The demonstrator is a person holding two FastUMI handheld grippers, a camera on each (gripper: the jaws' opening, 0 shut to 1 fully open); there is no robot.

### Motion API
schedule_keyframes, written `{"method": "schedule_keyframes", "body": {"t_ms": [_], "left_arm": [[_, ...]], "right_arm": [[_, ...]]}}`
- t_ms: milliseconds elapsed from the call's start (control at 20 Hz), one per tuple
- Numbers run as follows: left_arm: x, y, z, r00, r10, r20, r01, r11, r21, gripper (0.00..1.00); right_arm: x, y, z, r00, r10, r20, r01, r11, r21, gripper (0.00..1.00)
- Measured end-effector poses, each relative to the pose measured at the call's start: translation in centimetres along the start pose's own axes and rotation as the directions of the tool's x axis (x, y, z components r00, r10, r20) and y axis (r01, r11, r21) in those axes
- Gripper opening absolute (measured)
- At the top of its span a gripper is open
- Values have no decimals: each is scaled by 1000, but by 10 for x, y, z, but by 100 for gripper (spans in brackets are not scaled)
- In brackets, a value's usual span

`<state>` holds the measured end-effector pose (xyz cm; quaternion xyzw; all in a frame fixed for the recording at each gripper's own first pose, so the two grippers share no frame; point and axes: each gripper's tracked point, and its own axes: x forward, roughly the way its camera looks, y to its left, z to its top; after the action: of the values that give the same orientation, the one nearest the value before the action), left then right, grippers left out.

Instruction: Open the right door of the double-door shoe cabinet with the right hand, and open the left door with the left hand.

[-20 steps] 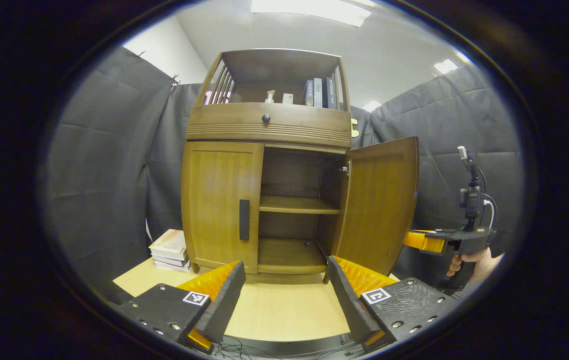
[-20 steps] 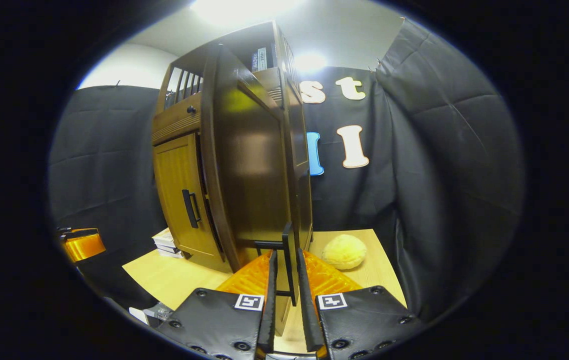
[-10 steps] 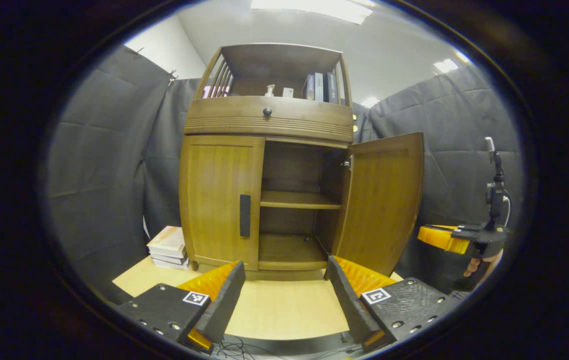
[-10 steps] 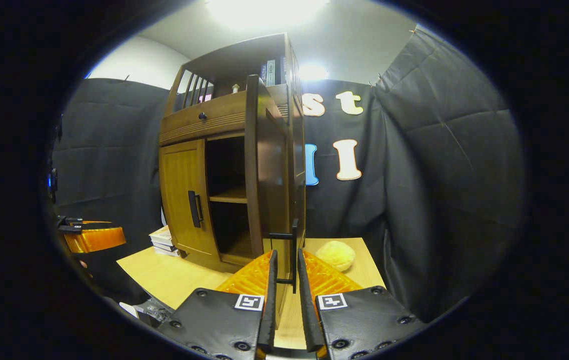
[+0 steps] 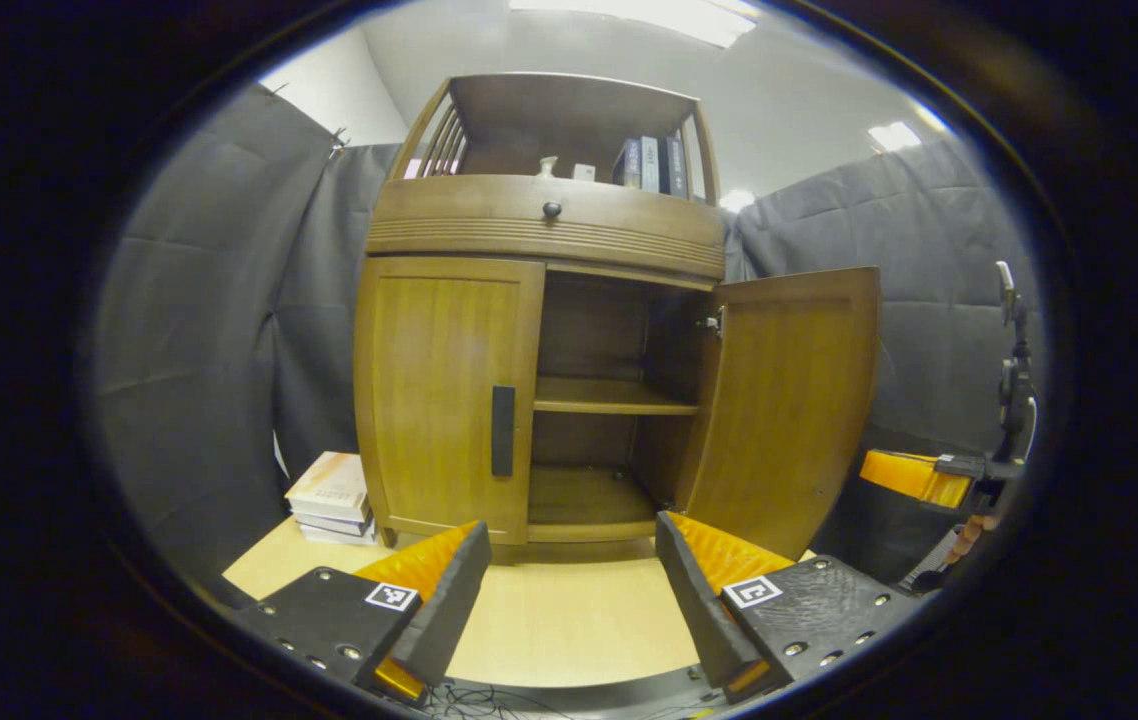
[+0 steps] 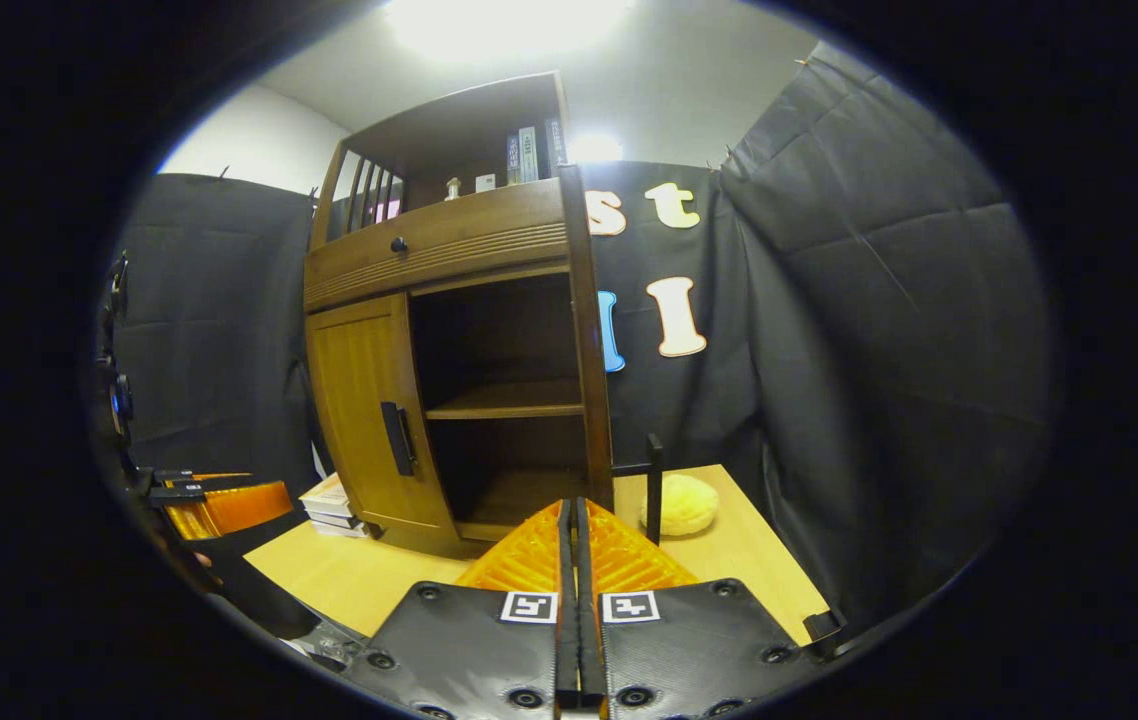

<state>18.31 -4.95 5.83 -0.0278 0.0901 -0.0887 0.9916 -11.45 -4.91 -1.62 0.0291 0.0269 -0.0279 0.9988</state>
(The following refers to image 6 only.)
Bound wooden double-door shoe cabinet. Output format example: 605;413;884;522
304;70;620;561

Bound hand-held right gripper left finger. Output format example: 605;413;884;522
344;497;578;717

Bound beige cover book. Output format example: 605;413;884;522
299;475;356;517

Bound wooden cabinet door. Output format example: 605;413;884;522
557;165;666;547
305;292;460;531

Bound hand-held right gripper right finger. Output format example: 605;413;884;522
574;497;818;717

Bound ceiling light panel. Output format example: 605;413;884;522
379;0;635;63
569;133;624;166

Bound yellow round sponge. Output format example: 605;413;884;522
662;473;721;537

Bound wooden inner shelf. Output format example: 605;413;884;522
425;378;586;421

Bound wooden drawer with black knob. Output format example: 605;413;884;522
304;178;571;313

